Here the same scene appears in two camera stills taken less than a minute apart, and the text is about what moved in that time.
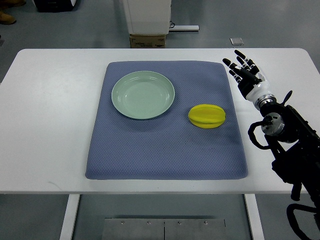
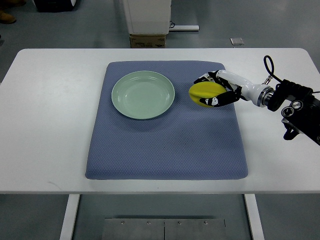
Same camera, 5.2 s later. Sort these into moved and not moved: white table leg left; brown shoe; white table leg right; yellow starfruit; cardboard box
Moved: yellow starfruit
Not moved: cardboard box; brown shoe; white table leg right; white table leg left
